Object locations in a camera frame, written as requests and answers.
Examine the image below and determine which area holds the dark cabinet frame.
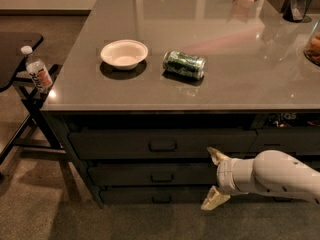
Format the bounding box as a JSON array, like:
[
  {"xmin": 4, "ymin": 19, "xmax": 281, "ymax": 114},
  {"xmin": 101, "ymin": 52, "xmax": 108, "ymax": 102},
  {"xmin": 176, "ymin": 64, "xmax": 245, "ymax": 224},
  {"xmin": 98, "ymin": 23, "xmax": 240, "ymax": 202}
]
[{"xmin": 46, "ymin": 111, "xmax": 320, "ymax": 205}]

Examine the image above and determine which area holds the glass snack jar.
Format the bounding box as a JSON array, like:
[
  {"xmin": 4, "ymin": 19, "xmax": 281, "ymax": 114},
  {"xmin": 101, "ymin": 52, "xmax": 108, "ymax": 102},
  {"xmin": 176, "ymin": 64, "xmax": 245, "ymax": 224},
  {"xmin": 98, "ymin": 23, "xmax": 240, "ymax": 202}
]
[{"xmin": 303, "ymin": 21, "xmax": 320, "ymax": 66}]

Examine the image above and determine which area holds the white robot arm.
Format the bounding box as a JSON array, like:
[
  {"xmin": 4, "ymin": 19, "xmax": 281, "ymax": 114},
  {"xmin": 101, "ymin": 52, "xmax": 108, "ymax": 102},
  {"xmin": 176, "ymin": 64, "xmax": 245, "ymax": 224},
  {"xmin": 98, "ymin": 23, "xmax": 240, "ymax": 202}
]
[{"xmin": 201, "ymin": 147, "xmax": 320, "ymax": 211}]

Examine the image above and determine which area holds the clear plastic drink bottle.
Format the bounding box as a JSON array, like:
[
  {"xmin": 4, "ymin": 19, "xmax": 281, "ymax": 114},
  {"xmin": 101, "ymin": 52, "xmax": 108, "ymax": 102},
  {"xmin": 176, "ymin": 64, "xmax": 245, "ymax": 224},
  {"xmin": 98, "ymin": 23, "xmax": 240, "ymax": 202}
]
[{"xmin": 21, "ymin": 46, "xmax": 53, "ymax": 93}]

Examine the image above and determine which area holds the white paper bowl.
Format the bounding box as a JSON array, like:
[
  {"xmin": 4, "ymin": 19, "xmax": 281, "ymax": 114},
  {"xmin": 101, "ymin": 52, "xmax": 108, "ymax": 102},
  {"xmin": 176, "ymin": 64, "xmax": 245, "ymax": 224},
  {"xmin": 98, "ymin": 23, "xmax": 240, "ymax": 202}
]
[{"xmin": 100, "ymin": 40, "xmax": 148, "ymax": 70}]

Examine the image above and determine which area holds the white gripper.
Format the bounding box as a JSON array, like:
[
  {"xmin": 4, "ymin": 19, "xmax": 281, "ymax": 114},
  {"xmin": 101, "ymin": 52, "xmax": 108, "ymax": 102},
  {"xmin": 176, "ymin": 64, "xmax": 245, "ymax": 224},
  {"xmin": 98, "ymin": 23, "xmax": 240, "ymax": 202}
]
[{"xmin": 201, "ymin": 147, "xmax": 255, "ymax": 211}]

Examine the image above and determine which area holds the black glass holder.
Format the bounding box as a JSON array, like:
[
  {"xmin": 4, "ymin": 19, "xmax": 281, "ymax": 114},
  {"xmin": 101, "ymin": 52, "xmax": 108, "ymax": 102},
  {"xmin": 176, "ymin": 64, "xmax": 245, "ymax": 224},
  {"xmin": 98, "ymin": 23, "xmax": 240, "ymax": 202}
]
[{"xmin": 282, "ymin": 0, "xmax": 313, "ymax": 23}]

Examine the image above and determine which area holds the drawer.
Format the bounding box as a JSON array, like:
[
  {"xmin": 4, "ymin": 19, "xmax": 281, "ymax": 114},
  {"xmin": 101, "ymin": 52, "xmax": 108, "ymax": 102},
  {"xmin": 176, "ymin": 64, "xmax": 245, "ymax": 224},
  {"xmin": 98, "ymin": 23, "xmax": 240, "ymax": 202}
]
[
  {"xmin": 249, "ymin": 128, "xmax": 320, "ymax": 155},
  {"xmin": 88, "ymin": 163, "xmax": 216, "ymax": 186},
  {"xmin": 68, "ymin": 129, "xmax": 256, "ymax": 160},
  {"xmin": 231, "ymin": 150, "xmax": 320, "ymax": 171},
  {"xmin": 230, "ymin": 194, "xmax": 305, "ymax": 203},
  {"xmin": 100, "ymin": 186, "xmax": 209, "ymax": 204}
]

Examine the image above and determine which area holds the green soda can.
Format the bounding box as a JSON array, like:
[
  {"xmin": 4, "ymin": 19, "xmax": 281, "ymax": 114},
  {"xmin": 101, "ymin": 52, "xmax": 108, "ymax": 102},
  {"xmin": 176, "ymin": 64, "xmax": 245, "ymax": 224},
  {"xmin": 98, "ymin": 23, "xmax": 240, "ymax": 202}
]
[{"xmin": 163, "ymin": 51, "xmax": 206, "ymax": 80}]

